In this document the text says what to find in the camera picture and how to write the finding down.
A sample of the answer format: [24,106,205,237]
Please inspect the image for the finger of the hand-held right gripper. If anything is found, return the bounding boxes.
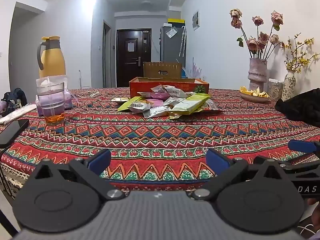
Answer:
[288,140,320,154]
[253,156,269,166]

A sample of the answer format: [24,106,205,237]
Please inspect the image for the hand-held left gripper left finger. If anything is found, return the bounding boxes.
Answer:
[23,149,123,201]

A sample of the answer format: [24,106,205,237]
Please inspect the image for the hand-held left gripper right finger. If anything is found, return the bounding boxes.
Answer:
[192,149,291,201]

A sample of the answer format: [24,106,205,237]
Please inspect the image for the pile of snack packets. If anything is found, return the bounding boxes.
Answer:
[111,84,222,119]

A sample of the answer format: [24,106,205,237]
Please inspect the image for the orange cardboard box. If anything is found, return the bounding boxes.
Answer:
[129,77,209,98]

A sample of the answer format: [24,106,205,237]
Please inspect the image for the person's right hand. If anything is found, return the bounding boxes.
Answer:
[307,197,320,232]

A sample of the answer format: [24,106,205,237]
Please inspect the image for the dark cloth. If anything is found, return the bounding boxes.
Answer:
[275,88,320,127]

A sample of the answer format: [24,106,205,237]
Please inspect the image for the glass jar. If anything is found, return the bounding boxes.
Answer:
[268,78,284,100]

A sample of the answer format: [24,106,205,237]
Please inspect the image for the small patterned white vase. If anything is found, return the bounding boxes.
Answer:
[282,70,296,102]

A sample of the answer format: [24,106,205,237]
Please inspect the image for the purple white tissue pack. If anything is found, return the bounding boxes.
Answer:
[36,76,73,109]

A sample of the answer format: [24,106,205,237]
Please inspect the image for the glass cup with berries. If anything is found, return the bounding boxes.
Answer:
[37,82,66,125]

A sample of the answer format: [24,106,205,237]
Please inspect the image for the pink ceramic vase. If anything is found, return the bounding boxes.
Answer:
[248,58,268,93]

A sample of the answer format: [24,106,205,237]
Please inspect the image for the yellow flower branches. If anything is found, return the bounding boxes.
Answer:
[284,32,320,73]

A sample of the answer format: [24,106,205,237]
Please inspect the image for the black smartphone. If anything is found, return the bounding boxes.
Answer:
[0,119,30,148]

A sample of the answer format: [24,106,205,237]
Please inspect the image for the white folded cloth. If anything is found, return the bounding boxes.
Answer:
[0,105,37,125]

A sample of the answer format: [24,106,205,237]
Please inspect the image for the dark entrance door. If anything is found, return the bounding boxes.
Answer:
[116,29,152,87]

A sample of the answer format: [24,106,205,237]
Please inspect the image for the brown cardboard carton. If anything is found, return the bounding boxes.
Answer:
[143,62,182,78]

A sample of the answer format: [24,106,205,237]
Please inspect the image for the dark backpack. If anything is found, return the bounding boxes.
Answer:
[1,88,28,110]

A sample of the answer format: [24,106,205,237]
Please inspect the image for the yellow thermos jug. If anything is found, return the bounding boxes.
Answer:
[37,36,66,78]

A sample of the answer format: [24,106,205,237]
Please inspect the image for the grey refrigerator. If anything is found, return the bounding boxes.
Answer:
[160,23,187,67]

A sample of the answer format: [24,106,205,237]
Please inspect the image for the folded hanging umbrella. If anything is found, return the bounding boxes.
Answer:
[179,26,187,57]

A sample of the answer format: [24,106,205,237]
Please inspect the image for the framed wall picture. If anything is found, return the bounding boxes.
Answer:
[192,10,200,31]

